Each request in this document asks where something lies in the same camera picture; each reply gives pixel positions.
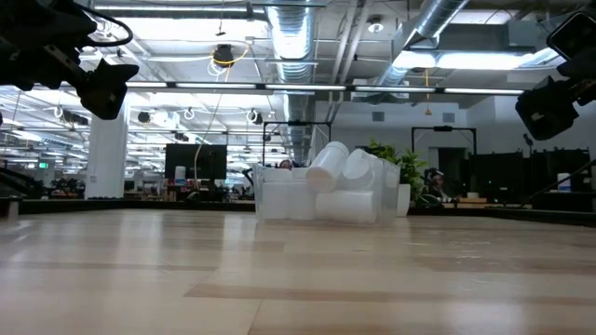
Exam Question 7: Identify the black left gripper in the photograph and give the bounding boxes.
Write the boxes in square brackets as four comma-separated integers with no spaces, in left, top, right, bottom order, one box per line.
[0,0,141,121]

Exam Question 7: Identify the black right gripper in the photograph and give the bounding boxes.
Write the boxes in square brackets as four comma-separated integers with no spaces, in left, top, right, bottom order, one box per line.
[514,11,596,141]

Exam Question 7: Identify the clear plastic basket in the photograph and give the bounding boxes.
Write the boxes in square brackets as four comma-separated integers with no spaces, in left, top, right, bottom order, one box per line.
[253,153,401,225]

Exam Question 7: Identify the white building column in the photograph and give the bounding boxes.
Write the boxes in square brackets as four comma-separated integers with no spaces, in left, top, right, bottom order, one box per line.
[85,100,129,200]

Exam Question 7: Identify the black monitor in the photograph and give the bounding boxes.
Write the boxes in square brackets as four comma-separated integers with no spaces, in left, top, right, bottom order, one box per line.
[164,142,228,181]

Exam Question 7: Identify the dark cabinets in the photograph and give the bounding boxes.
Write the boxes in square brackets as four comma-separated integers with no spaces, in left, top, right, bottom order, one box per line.
[467,147,593,206]

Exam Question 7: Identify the green plant in white pot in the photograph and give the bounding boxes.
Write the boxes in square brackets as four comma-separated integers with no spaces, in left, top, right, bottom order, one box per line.
[362,138,429,218]

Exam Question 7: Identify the long linear ceiling light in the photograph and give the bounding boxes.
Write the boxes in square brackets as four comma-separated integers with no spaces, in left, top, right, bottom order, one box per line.
[125,78,527,98]

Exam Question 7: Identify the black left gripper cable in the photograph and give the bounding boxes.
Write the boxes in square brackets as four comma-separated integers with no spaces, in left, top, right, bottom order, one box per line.
[76,3,135,47]

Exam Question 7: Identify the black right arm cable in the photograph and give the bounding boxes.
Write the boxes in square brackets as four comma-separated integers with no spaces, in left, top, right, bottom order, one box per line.
[520,159,596,208]

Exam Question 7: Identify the ceiling device with yellow cable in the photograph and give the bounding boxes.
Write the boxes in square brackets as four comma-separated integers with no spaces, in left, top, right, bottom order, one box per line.
[211,43,237,69]

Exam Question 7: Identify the black background rig frame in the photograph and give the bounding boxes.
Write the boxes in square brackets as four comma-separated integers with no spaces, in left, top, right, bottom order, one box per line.
[411,125,478,154]

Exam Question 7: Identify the silver ribbed air duct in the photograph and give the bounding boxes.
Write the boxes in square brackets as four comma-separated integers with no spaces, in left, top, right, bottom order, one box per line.
[372,0,469,89]
[265,0,322,159]

